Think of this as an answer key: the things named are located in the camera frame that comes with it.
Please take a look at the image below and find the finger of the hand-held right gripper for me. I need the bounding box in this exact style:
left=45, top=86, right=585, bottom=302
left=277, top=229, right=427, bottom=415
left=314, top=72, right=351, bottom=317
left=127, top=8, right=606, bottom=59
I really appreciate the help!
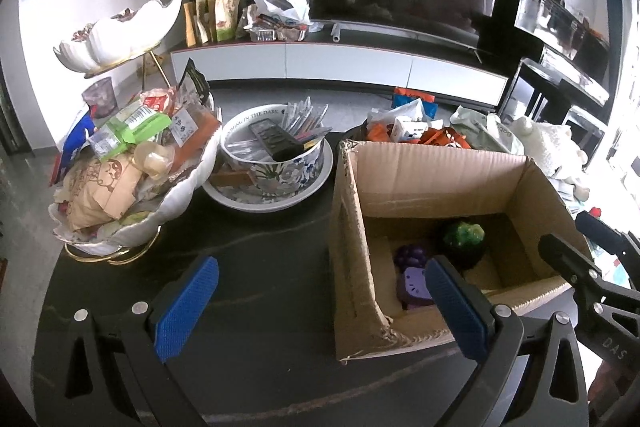
left=575, top=211, right=640, bottom=268
left=538, top=234, right=640, bottom=308

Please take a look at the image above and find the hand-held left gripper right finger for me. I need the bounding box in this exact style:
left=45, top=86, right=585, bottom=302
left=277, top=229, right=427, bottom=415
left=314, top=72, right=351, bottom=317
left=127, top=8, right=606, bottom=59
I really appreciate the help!
left=424, top=255, right=588, bottom=427

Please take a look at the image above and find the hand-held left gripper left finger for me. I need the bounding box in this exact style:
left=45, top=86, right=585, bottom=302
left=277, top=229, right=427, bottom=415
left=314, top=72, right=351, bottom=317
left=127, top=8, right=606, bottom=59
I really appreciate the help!
left=60, top=255, right=221, bottom=427

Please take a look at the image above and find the purple toy camera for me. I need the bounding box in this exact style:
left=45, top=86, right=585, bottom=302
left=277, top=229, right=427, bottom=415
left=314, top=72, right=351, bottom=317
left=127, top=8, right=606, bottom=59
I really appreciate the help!
left=397, top=266, right=436, bottom=310

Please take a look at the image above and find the purple flower toy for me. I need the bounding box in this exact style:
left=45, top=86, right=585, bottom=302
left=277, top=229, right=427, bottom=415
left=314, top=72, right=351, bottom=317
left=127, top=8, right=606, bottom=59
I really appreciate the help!
left=393, top=244, right=433, bottom=270

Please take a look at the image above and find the black green ball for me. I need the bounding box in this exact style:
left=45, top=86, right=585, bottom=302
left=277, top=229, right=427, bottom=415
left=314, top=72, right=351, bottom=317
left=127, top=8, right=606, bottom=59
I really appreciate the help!
left=440, top=219, right=487, bottom=270

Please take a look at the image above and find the brown cardboard box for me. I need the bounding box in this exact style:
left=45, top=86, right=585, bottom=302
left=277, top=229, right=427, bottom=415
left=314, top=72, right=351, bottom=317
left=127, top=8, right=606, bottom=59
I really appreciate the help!
left=327, top=138, right=593, bottom=363

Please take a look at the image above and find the black marble desktop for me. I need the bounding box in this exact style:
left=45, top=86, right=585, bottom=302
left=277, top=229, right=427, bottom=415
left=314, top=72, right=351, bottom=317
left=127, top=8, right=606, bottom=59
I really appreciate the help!
left=32, top=122, right=606, bottom=427

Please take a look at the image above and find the white plush toy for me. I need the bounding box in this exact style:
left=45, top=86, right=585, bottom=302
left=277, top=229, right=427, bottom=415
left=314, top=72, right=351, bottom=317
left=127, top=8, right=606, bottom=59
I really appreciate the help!
left=510, top=114, right=591, bottom=202

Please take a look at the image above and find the black glossy stool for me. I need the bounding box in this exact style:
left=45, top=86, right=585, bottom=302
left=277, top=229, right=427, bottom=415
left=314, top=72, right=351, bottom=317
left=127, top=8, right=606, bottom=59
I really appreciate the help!
left=562, top=104, right=608, bottom=152

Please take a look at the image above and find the white porcelain plate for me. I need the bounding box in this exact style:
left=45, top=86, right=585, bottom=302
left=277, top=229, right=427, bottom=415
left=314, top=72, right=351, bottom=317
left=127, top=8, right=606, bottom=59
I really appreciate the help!
left=202, top=142, right=335, bottom=212

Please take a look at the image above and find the brown packet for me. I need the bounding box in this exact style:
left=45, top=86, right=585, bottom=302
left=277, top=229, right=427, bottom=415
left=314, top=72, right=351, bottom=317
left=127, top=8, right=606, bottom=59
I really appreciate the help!
left=210, top=169, right=256, bottom=190

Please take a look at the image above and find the pale green plastic bag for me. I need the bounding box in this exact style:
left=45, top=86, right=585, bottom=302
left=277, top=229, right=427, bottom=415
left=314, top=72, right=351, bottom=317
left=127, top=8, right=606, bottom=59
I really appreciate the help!
left=450, top=106, right=526, bottom=155

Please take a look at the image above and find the blue white porcelain bowl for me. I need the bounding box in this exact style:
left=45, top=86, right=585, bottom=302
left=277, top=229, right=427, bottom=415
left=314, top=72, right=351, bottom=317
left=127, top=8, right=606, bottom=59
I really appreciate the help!
left=220, top=104, right=333, bottom=195

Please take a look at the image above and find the black glossy piano bench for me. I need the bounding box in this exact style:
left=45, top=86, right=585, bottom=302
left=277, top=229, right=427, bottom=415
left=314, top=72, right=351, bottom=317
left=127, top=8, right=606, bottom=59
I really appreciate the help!
left=500, top=58, right=571, bottom=128

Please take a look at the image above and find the pile of orange snack packets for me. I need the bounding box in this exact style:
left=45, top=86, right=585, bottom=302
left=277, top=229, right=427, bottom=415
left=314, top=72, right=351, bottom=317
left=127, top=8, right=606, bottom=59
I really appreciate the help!
left=362, top=99, right=471, bottom=150

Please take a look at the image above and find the black remote control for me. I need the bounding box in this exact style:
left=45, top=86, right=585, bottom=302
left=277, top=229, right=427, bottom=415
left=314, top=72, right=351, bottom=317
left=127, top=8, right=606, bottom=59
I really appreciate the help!
left=249, top=119, right=306, bottom=162

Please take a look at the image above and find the orange blue packet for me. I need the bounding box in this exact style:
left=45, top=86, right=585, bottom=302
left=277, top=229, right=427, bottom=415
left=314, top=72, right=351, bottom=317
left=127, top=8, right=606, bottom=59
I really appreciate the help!
left=391, top=86, right=440, bottom=118

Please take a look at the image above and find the bundle of pens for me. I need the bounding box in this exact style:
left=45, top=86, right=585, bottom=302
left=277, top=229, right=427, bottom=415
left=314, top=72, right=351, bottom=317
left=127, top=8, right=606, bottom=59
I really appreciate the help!
left=280, top=97, right=331, bottom=142

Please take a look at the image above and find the purple glass cup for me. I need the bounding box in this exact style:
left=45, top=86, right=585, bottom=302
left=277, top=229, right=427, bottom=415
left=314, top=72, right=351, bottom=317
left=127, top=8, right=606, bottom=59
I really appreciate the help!
left=81, top=77, right=116, bottom=118

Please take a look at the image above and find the white television cabinet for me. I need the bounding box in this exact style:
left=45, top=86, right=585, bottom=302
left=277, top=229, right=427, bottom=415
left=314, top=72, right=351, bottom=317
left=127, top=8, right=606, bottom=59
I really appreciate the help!
left=170, top=39, right=508, bottom=110

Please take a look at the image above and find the white shell tiered tray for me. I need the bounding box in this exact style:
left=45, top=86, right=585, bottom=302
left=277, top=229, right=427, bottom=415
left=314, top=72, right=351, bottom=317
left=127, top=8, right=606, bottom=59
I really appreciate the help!
left=47, top=0, right=223, bottom=265

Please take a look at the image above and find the foil food tray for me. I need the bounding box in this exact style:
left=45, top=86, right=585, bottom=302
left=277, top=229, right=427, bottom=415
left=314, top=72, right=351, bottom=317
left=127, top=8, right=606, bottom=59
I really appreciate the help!
left=247, top=24, right=308, bottom=42

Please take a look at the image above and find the row of brown snack pouches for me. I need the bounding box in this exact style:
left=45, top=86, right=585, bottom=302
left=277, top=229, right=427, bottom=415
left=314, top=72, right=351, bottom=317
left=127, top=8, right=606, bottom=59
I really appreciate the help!
left=183, top=0, right=246, bottom=48

